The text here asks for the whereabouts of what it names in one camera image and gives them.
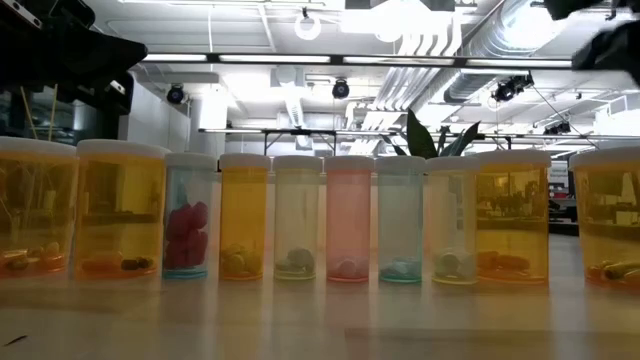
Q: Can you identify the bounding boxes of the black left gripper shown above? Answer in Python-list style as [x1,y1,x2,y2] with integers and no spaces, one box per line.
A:
[0,0,149,116]

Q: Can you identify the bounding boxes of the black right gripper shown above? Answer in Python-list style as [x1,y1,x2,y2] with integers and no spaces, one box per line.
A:
[543,0,640,86]

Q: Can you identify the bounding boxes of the large amber pill bottle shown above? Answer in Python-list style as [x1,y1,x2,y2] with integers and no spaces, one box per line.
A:
[473,148,553,287]
[568,146,640,292]
[74,138,170,281]
[0,136,80,280]

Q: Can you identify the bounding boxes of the yellow pill bottle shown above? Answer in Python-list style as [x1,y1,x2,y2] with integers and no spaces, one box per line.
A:
[425,156,481,287]

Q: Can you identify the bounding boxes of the teal pill bottle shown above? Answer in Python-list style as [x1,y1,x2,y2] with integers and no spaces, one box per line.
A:
[375,155,428,285]

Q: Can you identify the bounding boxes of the small amber pill bottle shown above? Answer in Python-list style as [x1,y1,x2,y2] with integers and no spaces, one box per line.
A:
[218,152,272,282]

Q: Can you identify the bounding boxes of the pale green pill bottle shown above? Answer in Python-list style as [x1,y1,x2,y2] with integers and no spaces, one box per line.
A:
[272,154,324,282]

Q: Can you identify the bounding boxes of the pink pill bottle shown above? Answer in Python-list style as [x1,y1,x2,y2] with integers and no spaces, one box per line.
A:
[323,154,376,284]

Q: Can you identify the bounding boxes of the black ceiling spotlight cluster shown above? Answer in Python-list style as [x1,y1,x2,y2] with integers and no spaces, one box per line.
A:
[491,71,535,104]

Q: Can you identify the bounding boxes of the blue bottle with red pills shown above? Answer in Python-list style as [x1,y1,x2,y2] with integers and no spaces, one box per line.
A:
[161,151,218,281]

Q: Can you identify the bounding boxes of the long ceiling light bar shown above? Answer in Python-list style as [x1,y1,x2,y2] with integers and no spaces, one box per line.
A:
[139,51,574,70]

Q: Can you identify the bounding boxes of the green leafy plant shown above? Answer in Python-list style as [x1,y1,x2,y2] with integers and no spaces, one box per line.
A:
[378,108,482,159]

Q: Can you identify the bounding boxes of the silver ventilation duct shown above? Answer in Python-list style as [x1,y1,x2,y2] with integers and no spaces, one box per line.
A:
[442,0,566,105]

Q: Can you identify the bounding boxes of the white ring ceiling light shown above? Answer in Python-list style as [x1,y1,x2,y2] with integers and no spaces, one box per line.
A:
[293,7,323,42]

